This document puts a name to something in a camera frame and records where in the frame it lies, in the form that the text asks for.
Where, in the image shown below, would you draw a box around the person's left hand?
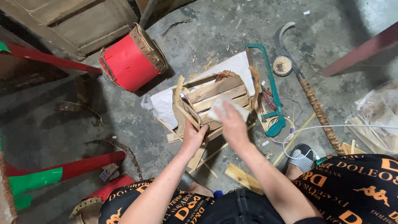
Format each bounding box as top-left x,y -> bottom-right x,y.
181,118 -> 209,155

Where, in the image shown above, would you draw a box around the person's right hand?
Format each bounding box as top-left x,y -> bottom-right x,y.
214,101 -> 253,150

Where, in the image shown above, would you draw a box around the white cloth pad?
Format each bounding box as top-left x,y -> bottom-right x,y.
206,96 -> 250,123

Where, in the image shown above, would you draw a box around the wooden slat drum frame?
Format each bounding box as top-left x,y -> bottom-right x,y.
172,70 -> 261,144

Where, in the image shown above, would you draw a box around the white paper sheet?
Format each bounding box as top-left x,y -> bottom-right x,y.
141,51 -> 256,130

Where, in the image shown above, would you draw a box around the flat wooden plank piece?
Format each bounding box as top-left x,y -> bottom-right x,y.
224,162 -> 265,196

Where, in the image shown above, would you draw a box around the round tin of sawdust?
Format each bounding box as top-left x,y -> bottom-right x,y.
272,55 -> 293,77

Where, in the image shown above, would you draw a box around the thin bamboo stick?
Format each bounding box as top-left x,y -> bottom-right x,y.
272,112 -> 318,167

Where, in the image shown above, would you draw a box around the grey black sandal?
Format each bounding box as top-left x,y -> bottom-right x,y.
178,170 -> 197,191
282,143 -> 314,175

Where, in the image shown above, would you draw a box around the red paper drum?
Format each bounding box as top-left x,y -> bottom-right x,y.
99,23 -> 169,93

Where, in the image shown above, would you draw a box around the person's black patterned clothing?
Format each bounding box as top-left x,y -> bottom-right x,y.
98,154 -> 398,224

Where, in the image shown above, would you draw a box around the small printed glue packet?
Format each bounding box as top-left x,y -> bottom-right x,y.
99,163 -> 120,182

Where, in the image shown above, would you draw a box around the red wooden beam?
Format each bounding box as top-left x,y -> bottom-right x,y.
322,21 -> 398,78

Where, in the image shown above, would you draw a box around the red drum with perforated rim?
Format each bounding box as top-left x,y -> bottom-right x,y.
68,175 -> 136,224

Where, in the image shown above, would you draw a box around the clear plastic bag of sticks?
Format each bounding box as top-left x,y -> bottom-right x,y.
345,80 -> 398,156

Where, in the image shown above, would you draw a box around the wooden door panel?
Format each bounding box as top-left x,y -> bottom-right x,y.
0,0 -> 139,61

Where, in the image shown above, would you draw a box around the red and green paper pole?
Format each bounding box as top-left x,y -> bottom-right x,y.
0,151 -> 127,211

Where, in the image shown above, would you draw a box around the red handled pliers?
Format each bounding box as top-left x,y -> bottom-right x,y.
261,85 -> 283,112

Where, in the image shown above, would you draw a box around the green frame hacksaw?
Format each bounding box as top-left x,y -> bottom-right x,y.
245,43 -> 286,138

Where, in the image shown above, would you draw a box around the ring of bamboo strip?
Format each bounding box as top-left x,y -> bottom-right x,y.
266,116 -> 296,146

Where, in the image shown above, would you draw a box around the curved sickle with wrapped handle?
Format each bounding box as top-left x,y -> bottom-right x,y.
273,22 -> 346,156

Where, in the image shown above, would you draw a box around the white cable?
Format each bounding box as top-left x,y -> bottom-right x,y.
282,124 -> 398,161

